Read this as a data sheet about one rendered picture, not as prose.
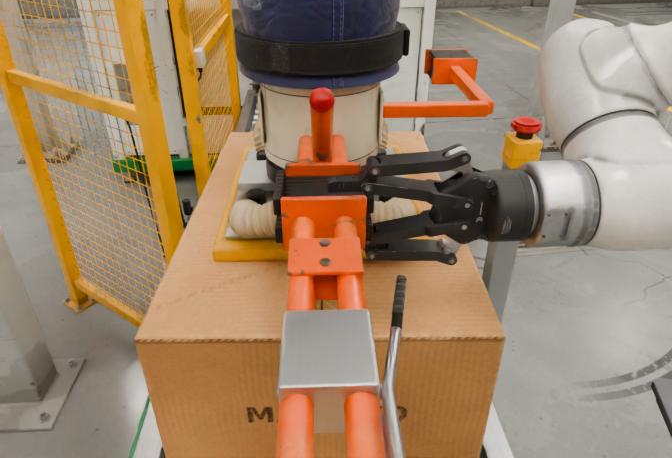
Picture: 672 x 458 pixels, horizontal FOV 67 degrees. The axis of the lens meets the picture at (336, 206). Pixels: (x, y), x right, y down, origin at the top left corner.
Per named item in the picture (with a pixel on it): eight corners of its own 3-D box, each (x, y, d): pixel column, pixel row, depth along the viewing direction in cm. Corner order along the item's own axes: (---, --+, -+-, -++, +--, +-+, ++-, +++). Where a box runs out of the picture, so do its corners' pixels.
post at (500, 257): (456, 407, 173) (505, 131, 123) (475, 406, 173) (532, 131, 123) (461, 424, 167) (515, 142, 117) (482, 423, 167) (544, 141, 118)
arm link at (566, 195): (586, 264, 51) (528, 266, 51) (548, 217, 59) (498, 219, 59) (609, 183, 47) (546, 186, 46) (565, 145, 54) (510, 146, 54)
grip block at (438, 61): (423, 73, 106) (425, 48, 104) (464, 72, 106) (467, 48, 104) (431, 84, 99) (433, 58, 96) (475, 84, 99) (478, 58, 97)
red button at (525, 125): (504, 131, 123) (507, 115, 121) (532, 130, 124) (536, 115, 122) (515, 142, 117) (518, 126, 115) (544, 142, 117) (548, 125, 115)
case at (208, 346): (246, 283, 126) (229, 131, 106) (408, 282, 126) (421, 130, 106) (187, 542, 74) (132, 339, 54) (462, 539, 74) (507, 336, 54)
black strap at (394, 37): (247, 38, 79) (244, 11, 77) (394, 37, 80) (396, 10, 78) (224, 78, 60) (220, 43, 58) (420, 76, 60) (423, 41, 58)
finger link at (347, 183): (379, 191, 50) (380, 163, 49) (328, 193, 50) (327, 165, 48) (377, 184, 51) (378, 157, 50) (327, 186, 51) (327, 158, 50)
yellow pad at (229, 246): (244, 155, 95) (241, 130, 93) (297, 154, 96) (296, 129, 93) (212, 263, 66) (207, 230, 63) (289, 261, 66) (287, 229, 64)
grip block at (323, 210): (280, 209, 58) (277, 162, 55) (366, 208, 58) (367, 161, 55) (275, 251, 51) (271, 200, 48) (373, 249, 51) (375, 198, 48)
